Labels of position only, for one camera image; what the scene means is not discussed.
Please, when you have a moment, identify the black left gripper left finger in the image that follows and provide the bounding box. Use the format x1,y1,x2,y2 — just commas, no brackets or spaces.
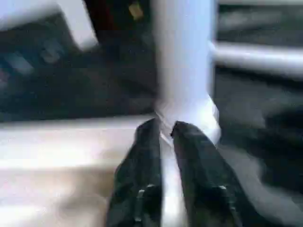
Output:
106,118,164,227

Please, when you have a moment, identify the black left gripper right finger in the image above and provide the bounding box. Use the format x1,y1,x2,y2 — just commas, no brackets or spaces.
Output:
169,121,243,227

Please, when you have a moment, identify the white plastic table top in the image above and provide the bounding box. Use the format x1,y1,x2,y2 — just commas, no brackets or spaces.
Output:
0,99,224,227

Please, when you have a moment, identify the white plastic table leg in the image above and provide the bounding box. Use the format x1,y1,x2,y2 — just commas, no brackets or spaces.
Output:
151,0,220,133
209,42,303,78

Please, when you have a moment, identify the small yellow box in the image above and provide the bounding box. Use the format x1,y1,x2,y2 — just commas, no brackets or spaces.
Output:
129,4,145,21

